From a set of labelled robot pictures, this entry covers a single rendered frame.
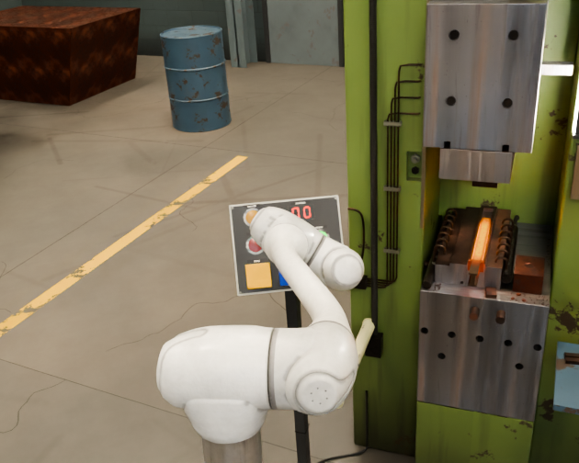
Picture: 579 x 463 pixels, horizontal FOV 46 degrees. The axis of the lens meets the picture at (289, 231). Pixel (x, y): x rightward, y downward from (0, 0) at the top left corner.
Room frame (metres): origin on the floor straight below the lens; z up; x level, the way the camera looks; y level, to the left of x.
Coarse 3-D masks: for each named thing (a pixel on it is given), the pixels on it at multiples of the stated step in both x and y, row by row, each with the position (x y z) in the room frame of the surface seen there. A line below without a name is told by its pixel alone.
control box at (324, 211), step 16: (240, 208) 1.91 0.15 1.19; (256, 208) 1.91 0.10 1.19; (288, 208) 1.91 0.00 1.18; (304, 208) 1.91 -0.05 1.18; (320, 208) 1.91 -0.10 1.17; (336, 208) 1.91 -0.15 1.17; (240, 224) 1.88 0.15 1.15; (320, 224) 1.89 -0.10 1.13; (336, 224) 1.89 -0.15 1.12; (240, 240) 1.86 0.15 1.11; (336, 240) 1.86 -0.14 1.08; (240, 256) 1.83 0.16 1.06; (256, 256) 1.83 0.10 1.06; (240, 272) 1.81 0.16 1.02; (272, 272) 1.81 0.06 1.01; (240, 288) 1.78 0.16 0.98; (256, 288) 1.78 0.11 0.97; (272, 288) 1.79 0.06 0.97; (288, 288) 1.79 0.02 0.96
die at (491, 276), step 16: (480, 208) 2.20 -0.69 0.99; (496, 208) 2.17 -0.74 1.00; (448, 224) 2.11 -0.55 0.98; (464, 224) 2.08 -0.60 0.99; (496, 224) 2.06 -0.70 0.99; (464, 240) 1.97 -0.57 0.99; (496, 240) 1.95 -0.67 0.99; (448, 256) 1.89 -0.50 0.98; (464, 256) 1.86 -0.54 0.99; (496, 256) 1.85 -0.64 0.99; (448, 272) 1.83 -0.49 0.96; (464, 272) 1.81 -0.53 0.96; (480, 272) 1.80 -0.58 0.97; (496, 272) 1.78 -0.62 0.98; (496, 288) 1.78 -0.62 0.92
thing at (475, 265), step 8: (488, 224) 2.03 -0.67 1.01; (480, 232) 1.98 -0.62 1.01; (480, 240) 1.93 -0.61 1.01; (480, 248) 1.88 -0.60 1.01; (472, 256) 1.83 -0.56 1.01; (480, 256) 1.83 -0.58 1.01; (472, 264) 1.77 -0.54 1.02; (480, 264) 1.78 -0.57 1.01; (472, 272) 1.72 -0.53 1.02; (472, 280) 1.71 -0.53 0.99
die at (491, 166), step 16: (448, 144) 1.87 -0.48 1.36; (448, 160) 1.84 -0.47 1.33; (464, 160) 1.82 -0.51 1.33; (480, 160) 1.81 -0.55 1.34; (496, 160) 1.79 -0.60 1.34; (512, 160) 1.81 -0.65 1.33; (448, 176) 1.84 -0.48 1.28; (464, 176) 1.82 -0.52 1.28; (480, 176) 1.80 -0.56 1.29; (496, 176) 1.79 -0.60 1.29
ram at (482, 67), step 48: (432, 0) 1.91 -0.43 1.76; (480, 0) 1.86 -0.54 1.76; (528, 0) 1.81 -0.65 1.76; (432, 48) 1.86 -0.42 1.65; (480, 48) 1.81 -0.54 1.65; (528, 48) 1.77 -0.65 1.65; (432, 96) 1.86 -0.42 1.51; (480, 96) 1.81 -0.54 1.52; (528, 96) 1.76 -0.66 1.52; (432, 144) 1.86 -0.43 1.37; (480, 144) 1.81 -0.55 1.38; (528, 144) 1.76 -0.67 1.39
